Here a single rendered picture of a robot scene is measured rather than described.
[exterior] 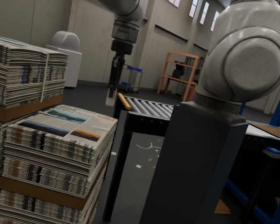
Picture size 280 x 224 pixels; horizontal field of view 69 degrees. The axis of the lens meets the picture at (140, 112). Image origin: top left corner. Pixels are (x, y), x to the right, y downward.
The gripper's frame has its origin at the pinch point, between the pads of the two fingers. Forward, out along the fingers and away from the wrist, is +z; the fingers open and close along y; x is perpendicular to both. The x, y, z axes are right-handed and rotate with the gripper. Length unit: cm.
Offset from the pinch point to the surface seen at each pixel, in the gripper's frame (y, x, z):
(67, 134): 13.2, -9.0, 12.9
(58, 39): -422, -226, -17
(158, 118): -51, 23, 16
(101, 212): -53, 2, 96
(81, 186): 18.7, 0.1, 26.4
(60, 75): -14.1, -26.6, -0.8
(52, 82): -6.5, -26.1, 1.6
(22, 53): 11.9, -27.8, -8.7
